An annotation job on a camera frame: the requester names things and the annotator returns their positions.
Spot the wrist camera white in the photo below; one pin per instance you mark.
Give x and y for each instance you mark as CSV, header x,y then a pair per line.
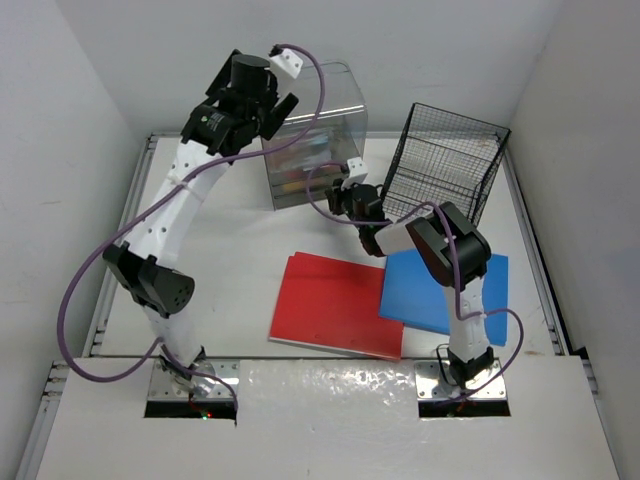
x,y
285,63
357,171

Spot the red folder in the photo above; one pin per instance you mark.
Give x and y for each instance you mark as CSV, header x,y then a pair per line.
x,y
333,305

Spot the yellow highlighter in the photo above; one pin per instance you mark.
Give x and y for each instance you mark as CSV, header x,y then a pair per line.
x,y
292,188

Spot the clear plastic drawer unit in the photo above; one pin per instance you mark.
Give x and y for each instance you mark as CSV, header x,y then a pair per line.
x,y
337,136

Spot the pink highlighter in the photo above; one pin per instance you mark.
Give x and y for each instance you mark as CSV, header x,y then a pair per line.
x,y
295,175

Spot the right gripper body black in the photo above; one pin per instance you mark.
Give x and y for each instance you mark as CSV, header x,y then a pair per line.
x,y
349,203

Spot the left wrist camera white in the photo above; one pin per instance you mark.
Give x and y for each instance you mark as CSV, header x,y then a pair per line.
x,y
285,63

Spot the metal base plate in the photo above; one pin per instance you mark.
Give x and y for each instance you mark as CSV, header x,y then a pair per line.
x,y
168,385
434,383

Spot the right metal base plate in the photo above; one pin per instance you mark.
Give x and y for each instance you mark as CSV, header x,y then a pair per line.
x,y
434,383

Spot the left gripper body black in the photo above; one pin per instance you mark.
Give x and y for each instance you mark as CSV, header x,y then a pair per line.
x,y
264,107

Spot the blue folder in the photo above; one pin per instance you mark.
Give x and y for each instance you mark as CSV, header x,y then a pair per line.
x,y
410,295

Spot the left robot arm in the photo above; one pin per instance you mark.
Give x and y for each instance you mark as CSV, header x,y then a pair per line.
x,y
145,264

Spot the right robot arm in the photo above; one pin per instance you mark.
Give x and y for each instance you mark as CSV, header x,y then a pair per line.
x,y
454,252

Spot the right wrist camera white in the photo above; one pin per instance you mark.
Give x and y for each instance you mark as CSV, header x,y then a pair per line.
x,y
357,171

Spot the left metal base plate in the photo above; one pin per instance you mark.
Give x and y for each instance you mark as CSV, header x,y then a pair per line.
x,y
168,385

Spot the black wire mesh rack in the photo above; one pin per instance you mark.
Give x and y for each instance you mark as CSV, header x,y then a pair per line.
x,y
442,157

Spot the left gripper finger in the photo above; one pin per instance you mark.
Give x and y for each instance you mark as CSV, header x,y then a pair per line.
x,y
223,77
275,118

